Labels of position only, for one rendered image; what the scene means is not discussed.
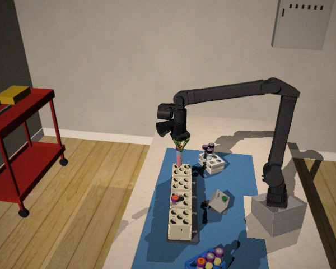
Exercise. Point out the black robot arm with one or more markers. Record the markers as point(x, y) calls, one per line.
point(272, 173)

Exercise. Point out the white tube rack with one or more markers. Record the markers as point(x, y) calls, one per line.
point(214, 167)

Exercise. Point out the blue sample rack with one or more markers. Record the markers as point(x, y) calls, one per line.
point(189, 266)

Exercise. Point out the blue bench mat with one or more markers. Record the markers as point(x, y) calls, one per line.
point(214, 230)

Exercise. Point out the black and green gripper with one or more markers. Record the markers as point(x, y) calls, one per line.
point(180, 138)

